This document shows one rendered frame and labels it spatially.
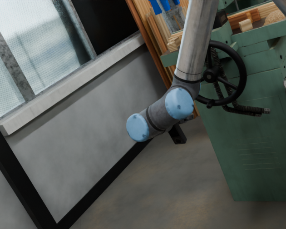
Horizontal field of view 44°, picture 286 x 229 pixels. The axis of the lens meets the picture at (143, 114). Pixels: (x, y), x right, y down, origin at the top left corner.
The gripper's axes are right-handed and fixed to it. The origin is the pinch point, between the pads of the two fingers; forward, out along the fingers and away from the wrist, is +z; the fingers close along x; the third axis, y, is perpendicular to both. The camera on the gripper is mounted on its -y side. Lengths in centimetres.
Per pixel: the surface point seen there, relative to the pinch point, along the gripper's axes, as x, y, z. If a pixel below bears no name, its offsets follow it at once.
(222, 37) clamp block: -12.9, 28.3, 15.8
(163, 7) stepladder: 56, 69, 94
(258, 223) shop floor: -3, -61, 41
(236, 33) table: -15.1, 29.9, 26.1
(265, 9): -26, 38, 38
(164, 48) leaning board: 89, 48, 138
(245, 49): -17.4, 22.2, 27.2
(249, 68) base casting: -16.5, 14.0, 30.3
